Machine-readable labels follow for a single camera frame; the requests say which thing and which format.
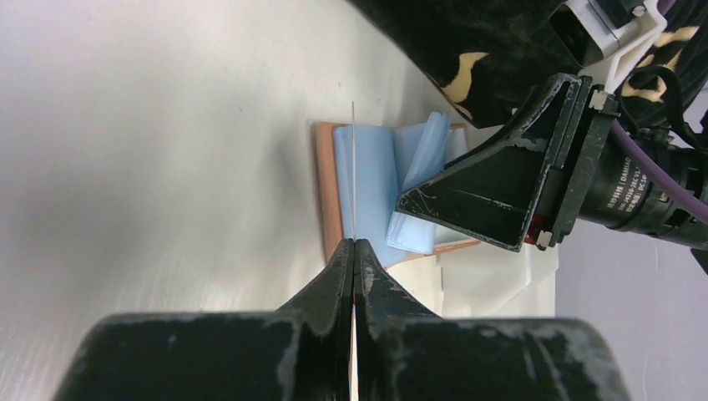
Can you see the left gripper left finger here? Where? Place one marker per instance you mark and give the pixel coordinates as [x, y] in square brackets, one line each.
[300, 351]

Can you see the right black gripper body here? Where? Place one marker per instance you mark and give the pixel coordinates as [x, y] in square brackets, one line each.
[607, 177]

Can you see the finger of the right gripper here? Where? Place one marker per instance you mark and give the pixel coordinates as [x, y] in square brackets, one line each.
[491, 192]

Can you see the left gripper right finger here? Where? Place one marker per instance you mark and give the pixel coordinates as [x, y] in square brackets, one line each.
[407, 352]

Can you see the silver VIP credit card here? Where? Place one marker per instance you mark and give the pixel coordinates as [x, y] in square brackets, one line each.
[354, 353]

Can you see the tan leather card holder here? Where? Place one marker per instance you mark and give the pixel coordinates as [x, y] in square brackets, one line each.
[385, 158]

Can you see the white plastic card tray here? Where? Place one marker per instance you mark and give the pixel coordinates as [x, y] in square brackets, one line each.
[483, 281]

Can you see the black floral plush blanket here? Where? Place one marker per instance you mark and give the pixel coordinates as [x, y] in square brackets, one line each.
[485, 56]

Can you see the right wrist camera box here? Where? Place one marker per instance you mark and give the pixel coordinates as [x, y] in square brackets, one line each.
[608, 38]

